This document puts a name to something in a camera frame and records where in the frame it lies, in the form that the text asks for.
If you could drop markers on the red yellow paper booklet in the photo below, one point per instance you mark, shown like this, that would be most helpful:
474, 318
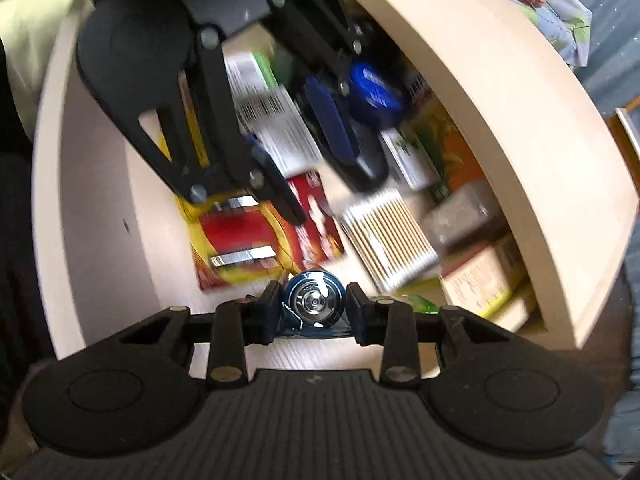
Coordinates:
235, 240

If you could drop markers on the white green small box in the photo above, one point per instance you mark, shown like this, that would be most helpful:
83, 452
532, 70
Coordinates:
410, 167

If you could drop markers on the cotton swab pack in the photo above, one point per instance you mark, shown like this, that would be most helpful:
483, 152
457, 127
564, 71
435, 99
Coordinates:
387, 239

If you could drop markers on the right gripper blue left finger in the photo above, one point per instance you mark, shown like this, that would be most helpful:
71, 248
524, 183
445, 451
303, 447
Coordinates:
239, 323

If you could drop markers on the black electric shaver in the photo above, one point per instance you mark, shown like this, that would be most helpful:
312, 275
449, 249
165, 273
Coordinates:
370, 171

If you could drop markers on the blue round cream tin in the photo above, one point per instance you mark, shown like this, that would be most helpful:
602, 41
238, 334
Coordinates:
372, 100

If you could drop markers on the blue curtain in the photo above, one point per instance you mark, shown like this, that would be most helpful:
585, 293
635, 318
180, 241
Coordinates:
612, 75

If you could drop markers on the beige wooden nightstand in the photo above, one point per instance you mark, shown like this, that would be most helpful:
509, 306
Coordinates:
542, 144

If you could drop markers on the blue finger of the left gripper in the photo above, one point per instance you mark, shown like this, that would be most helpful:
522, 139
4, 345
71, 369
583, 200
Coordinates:
266, 181
336, 135

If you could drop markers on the green packet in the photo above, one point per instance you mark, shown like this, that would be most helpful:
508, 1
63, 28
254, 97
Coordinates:
420, 304

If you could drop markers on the clear plastic wrapped box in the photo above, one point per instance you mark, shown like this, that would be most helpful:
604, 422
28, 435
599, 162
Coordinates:
467, 216

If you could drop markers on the white printed leaflet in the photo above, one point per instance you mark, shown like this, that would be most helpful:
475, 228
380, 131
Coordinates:
266, 111

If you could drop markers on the yellow medicine box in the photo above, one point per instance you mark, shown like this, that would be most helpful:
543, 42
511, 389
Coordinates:
485, 277

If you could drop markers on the wooden chair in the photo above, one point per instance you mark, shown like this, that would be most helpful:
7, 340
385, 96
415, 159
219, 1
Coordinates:
624, 127

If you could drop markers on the patchwork bed sheet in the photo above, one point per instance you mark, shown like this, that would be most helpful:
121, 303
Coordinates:
566, 24

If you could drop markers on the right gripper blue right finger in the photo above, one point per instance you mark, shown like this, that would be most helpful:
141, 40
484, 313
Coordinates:
388, 323

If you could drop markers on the orange green medicine box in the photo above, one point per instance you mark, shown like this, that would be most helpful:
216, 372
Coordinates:
444, 144

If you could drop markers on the beige nightstand drawer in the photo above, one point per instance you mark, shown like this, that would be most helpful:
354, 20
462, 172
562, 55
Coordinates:
111, 245

